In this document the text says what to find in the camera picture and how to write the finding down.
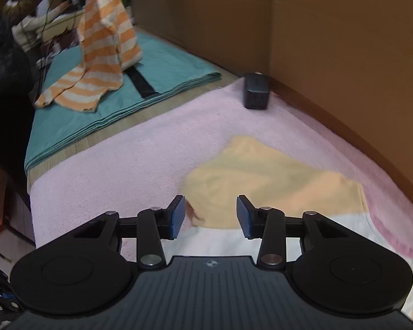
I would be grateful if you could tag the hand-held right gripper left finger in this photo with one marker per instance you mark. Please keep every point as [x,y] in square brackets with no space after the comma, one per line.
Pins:
[178,217]

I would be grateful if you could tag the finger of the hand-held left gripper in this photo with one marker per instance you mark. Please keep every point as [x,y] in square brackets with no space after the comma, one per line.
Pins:
[1,302]

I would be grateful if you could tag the black strip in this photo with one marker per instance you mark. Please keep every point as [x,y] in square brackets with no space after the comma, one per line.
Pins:
[143,82]

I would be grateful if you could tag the orange striped cloth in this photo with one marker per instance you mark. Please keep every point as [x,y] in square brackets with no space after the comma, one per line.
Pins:
[99,41]

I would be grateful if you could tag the teal cloth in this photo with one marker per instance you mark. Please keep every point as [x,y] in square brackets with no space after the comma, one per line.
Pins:
[165,65]

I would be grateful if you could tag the yellow and white pants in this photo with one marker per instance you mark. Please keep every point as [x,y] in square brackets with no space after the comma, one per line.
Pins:
[268,178]

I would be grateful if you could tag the black power adapter cube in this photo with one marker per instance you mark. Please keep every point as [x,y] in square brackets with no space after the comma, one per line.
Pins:
[256,91]

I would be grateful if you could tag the cardboard box with small label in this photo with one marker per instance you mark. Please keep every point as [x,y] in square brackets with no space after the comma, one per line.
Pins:
[210,17]

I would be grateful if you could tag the large cardboard box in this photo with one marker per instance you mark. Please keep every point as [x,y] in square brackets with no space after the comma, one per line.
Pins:
[347,41]

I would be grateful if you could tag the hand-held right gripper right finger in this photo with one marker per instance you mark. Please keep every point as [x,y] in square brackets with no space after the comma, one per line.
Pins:
[244,218]

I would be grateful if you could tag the pink fleece blanket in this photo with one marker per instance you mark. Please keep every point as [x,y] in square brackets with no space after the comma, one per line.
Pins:
[141,144]

